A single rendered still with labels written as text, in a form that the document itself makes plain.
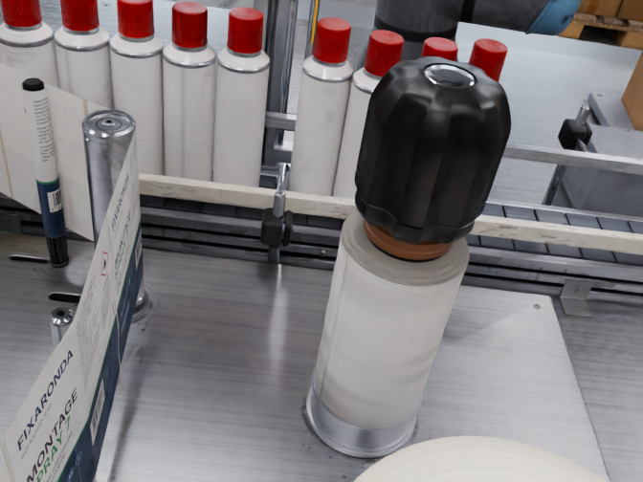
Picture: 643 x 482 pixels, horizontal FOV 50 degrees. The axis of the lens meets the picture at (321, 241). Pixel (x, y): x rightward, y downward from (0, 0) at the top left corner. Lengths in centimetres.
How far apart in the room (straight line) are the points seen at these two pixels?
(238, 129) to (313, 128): 8
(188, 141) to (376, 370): 35
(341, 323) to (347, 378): 4
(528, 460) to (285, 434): 22
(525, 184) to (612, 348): 30
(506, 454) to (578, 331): 41
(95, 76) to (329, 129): 23
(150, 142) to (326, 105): 19
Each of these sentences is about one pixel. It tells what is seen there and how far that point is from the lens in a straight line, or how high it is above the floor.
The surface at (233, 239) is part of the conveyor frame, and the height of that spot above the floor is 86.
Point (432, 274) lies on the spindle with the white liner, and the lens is 43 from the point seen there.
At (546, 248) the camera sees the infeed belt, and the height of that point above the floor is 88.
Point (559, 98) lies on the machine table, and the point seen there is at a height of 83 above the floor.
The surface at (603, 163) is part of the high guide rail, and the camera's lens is 84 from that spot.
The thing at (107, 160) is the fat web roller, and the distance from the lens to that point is 53.
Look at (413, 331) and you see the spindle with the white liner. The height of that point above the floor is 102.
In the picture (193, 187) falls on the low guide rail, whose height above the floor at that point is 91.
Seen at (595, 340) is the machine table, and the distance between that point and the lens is 80.
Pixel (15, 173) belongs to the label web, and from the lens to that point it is 69.
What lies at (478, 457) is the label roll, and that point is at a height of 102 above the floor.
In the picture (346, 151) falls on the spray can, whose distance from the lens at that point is 71.
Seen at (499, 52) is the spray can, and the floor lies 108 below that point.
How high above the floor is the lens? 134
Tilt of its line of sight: 39 degrees down
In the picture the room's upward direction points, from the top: 9 degrees clockwise
